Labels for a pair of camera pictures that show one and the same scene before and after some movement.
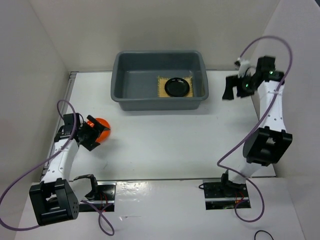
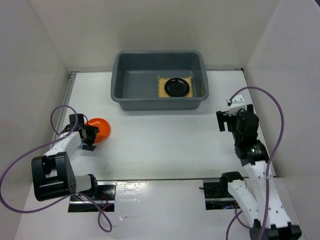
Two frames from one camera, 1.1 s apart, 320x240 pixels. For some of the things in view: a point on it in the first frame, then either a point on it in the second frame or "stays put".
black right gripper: (231, 81) → (220, 120)
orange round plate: (105, 134) stays put
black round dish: (177, 87) stays put
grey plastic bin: (134, 79) stays put
